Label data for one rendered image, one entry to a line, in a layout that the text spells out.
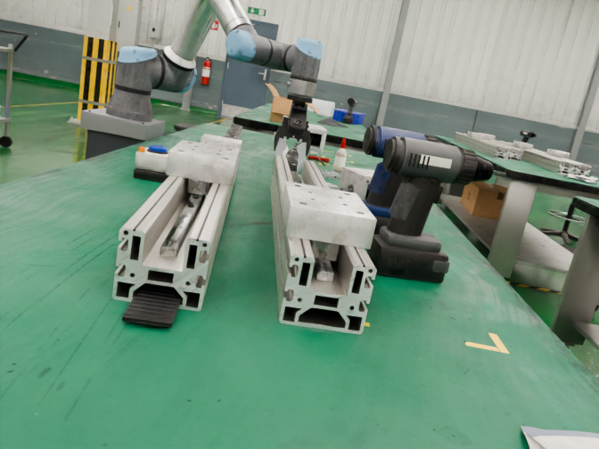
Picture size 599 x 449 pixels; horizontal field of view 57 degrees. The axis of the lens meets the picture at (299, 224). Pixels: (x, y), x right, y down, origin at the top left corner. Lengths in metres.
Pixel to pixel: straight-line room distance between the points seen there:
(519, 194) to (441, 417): 3.14
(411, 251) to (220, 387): 0.47
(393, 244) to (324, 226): 0.22
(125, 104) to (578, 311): 2.17
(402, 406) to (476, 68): 12.24
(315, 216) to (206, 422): 0.31
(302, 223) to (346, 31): 11.69
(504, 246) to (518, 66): 9.45
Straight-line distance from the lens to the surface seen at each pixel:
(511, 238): 3.70
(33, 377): 0.52
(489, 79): 12.75
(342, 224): 0.69
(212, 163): 0.93
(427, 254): 0.91
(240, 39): 1.51
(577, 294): 2.88
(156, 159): 1.27
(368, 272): 0.64
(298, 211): 0.68
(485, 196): 5.00
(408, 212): 0.90
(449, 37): 12.61
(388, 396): 0.56
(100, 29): 7.72
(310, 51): 1.55
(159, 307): 0.63
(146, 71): 1.93
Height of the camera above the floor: 1.05
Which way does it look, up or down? 14 degrees down
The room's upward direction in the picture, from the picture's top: 11 degrees clockwise
